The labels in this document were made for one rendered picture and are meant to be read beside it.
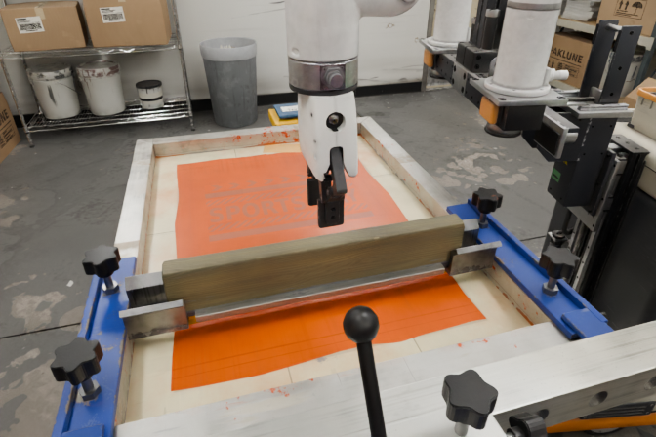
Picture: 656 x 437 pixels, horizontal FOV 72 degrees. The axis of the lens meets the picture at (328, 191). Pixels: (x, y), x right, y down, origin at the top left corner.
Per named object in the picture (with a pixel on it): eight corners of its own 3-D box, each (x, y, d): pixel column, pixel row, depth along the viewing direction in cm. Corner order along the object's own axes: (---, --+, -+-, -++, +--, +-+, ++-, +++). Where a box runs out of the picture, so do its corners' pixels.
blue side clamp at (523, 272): (441, 234, 81) (446, 201, 77) (466, 230, 82) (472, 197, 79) (558, 369, 56) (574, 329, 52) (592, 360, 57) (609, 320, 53)
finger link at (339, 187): (351, 176, 46) (344, 205, 50) (332, 120, 50) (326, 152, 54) (341, 177, 45) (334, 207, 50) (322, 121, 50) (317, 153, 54)
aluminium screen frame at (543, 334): (140, 154, 108) (137, 139, 106) (368, 129, 122) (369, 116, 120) (74, 497, 42) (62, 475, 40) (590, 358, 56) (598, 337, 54)
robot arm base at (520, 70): (544, 78, 98) (562, 2, 91) (576, 96, 87) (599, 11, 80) (474, 79, 97) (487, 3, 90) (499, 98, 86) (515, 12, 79)
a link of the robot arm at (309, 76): (373, 63, 44) (372, 92, 45) (346, 45, 51) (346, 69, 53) (299, 69, 42) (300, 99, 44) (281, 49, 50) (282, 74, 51)
